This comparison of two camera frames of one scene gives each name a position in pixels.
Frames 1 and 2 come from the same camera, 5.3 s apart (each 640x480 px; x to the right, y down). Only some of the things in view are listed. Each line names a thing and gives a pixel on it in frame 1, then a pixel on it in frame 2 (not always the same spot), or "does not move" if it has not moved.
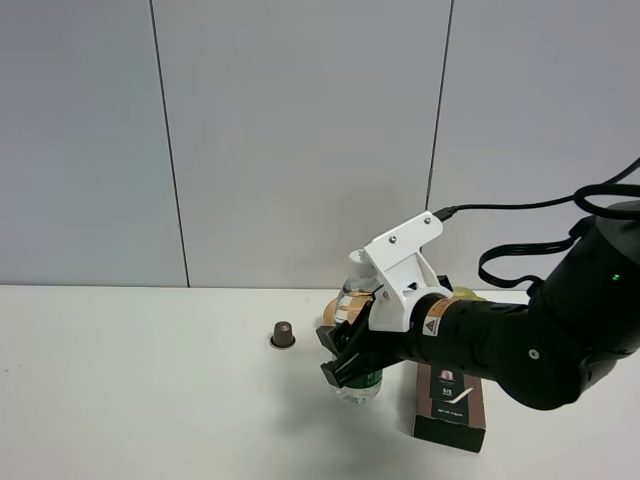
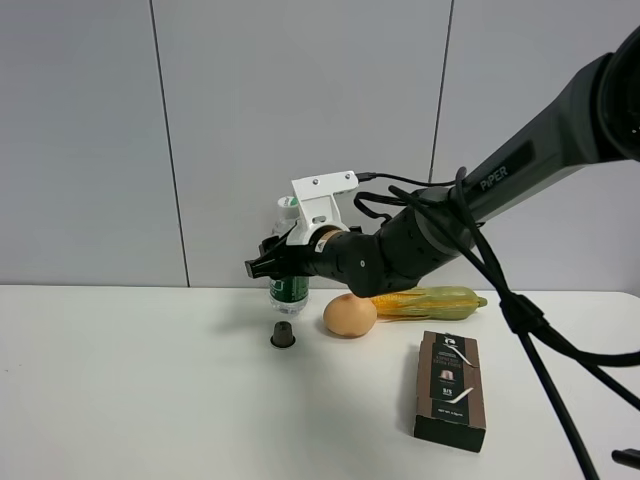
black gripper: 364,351 to 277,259
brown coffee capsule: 283,335 does not move
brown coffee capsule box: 450,409 does not move
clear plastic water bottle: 354,290 to 288,294
